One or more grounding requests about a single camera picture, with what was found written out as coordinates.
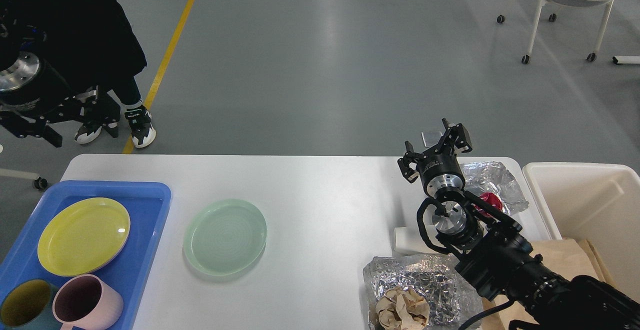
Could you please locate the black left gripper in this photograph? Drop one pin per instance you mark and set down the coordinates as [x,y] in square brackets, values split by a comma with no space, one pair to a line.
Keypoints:
[32,87]

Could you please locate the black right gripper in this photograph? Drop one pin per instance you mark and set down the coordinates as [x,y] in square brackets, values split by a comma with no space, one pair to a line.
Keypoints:
[442,170]

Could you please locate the pink mug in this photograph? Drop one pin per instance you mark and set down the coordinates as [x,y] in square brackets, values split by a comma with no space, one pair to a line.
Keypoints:
[88,303]

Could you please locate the teal mug yellow inside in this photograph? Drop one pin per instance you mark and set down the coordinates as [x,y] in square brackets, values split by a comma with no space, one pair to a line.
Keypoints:
[29,306]

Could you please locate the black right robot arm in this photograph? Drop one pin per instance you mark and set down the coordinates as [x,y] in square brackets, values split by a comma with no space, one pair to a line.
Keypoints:
[494,258]

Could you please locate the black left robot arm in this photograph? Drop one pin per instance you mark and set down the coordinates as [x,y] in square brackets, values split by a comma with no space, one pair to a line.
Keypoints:
[15,35]

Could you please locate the small clear plastic piece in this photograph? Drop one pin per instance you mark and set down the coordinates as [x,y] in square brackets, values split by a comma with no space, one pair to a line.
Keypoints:
[431,138]

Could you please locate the left black white sneaker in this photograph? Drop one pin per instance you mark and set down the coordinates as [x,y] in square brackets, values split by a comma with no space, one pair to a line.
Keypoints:
[88,132]

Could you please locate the black white sneaker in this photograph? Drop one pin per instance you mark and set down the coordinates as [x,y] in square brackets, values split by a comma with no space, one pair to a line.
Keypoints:
[88,132]
[141,127]

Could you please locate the crumpled foil sheet back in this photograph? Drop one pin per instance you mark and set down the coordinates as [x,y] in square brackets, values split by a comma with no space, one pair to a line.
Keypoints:
[493,177]

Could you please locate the crumpled foil sheet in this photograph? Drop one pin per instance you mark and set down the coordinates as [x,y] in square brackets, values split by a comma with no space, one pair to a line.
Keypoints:
[451,299]
[493,177]

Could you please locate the white furniture leg with caster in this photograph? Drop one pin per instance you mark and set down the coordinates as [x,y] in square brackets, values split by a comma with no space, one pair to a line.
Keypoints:
[38,182]

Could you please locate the right black white sneaker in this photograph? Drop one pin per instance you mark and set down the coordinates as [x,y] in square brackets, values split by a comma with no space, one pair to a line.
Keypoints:
[141,127]

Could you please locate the person in black coat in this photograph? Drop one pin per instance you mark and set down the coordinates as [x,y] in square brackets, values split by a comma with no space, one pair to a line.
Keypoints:
[103,22]

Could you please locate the yellow plate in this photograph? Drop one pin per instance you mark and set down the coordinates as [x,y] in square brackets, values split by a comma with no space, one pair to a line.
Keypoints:
[84,237]

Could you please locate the crumpled foil sheet front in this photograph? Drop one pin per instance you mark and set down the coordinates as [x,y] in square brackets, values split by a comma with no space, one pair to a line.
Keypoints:
[451,299]

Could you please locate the crumpled brown paper ball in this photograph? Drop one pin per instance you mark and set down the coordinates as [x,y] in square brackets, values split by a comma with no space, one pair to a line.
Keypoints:
[403,309]

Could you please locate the brown paper bag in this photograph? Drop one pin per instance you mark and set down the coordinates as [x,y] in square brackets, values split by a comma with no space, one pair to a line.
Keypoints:
[567,257]

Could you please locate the white plastic bin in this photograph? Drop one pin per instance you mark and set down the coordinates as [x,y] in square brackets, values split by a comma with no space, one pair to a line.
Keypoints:
[596,202]

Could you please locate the light green plate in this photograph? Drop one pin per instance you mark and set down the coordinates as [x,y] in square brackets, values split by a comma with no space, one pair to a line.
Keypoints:
[225,238]

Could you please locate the white bar on floor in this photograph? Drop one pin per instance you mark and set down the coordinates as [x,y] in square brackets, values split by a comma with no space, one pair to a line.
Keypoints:
[626,59]

